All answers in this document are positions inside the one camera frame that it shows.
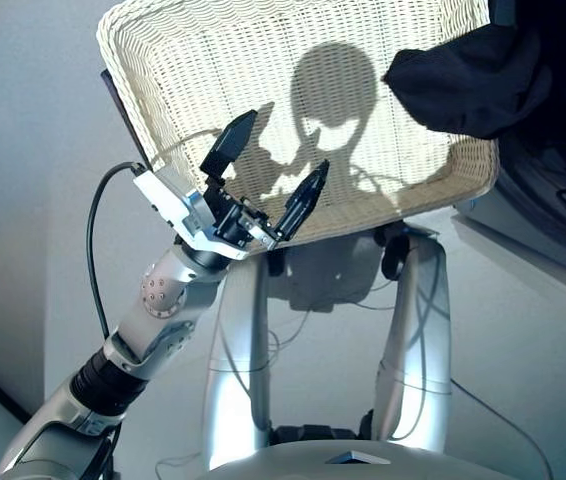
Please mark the black stand caster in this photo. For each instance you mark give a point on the black stand caster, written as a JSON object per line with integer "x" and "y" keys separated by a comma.
{"x": 394, "y": 252}
{"x": 275, "y": 262}

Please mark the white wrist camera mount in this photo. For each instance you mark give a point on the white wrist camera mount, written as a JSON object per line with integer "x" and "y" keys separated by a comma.
{"x": 173, "y": 205}

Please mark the black garment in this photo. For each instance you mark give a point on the black garment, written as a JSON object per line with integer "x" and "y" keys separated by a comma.
{"x": 473, "y": 85}

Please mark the pale woven basket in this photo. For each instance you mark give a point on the pale woven basket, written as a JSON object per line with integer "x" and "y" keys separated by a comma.
{"x": 273, "y": 100}

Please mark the grey washing machine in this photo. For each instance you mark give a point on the grey washing machine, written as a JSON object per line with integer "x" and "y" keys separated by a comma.
{"x": 553, "y": 200}

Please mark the silver robot leg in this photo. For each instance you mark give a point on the silver robot leg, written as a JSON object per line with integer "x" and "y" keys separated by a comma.
{"x": 235, "y": 360}
{"x": 415, "y": 350}

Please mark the silver robot torso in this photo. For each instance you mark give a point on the silver robot torso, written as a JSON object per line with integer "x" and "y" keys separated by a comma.
{"x": 343, "y": 462}

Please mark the dark brown basket stand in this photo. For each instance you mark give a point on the dark brown basket stand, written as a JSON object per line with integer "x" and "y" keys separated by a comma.
{"x": 123, "y": 110}

